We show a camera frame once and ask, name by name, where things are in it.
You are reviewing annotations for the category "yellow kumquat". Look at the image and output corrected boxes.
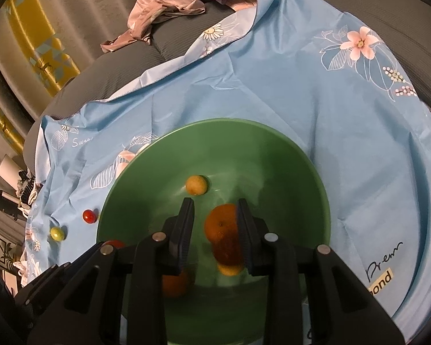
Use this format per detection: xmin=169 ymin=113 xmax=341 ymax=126
xmin=185 ymin=175 xmax=209 ymax=196
xmin=217 ymin=263 xmax=244 ymax=277

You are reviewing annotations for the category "pink clothes pile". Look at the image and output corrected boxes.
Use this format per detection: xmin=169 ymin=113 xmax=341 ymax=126
xmin=100 ymin=0 xmax=205 ymax=53

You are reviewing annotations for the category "small orange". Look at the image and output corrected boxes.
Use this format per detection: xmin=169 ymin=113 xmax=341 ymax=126
xmin=204 ymin=203 xmax=238 ymax=244

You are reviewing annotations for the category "small red cherry tomato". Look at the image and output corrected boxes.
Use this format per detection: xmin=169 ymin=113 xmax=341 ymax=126
xmin=82 ymin=209 xmax=97 ymax=224

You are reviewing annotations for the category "grey sofa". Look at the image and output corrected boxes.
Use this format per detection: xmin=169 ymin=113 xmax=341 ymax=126
xmin=23 ymin=0 xmax=431 ymax=173

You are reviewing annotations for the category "large red tomato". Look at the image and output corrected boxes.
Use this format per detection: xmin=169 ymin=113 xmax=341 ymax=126
xmin=211 ymin=236 xmax=244 ymax=266

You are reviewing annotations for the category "white paper roll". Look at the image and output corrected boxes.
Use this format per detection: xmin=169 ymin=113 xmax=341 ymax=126
xmin=0 ymin=155 xmax=22 ymax=190

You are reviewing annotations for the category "yellow patterned curtain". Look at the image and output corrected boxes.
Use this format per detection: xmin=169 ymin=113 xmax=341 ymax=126
xmin=0 ymin=0 xmax=80 ymax=154

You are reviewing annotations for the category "small yellow-green fruit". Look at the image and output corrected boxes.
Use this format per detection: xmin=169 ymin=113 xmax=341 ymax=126
xmin=49 ymin=227 xmax=66 ymax=242

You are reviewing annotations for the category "blue floral cloth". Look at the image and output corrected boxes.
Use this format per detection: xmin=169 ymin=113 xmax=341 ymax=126
xmin=23 ymin=0 xmax=431 ymax=340

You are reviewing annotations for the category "large orange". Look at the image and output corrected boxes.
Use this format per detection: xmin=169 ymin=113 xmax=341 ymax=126
xmin=163 ymin=270 xmax=191 ymax=298

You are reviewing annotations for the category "green plastic bowl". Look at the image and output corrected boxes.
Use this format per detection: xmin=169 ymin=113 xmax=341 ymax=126
xmin=97 ymin=118 xmax=331 ymax=344

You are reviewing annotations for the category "stick vacuum cleaner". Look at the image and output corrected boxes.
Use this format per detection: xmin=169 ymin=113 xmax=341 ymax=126
xmin=0 ymin=190 xmax=25 ymax=221

